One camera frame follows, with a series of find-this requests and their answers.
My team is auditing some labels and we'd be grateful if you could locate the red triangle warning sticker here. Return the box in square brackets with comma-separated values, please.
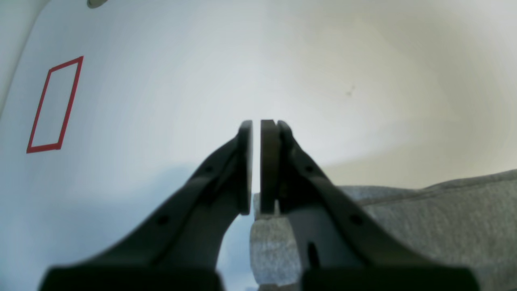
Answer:
[26, 56, 84, 154]

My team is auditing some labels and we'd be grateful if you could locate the grey T-shirt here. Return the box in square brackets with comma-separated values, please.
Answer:
[250, 170, 517, 291]

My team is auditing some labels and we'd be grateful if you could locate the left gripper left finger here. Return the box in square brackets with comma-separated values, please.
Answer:
[40, 121, 253, 291]

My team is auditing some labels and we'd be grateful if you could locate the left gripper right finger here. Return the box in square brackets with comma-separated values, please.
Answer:
[260, 120, 480, 291]

